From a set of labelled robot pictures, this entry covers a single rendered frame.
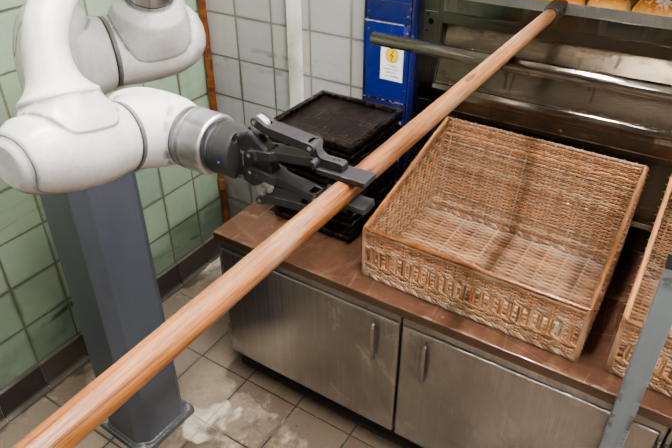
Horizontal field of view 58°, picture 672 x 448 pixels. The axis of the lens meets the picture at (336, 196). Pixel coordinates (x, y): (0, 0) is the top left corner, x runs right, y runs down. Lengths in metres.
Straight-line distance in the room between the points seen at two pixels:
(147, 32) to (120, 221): 0.45
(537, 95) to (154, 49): 0.97
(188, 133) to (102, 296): 0.82
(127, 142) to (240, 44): 1.38
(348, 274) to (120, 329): 0.60
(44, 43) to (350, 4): 1.19
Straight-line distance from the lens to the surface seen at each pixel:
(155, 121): 0.86
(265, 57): 2.12
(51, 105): 0.80
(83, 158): 0.79
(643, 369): 1.29
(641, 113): 1.66
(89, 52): 1.35
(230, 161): 0.82
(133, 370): 0.53
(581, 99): 1.68
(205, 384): 2.13
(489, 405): 1.58
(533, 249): 1.74
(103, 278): 1.56
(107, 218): 1.48
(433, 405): 1.68
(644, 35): 1.62
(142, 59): 1.38
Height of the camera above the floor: 1.58
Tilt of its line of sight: 32 degrees down
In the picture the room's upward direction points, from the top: straight up
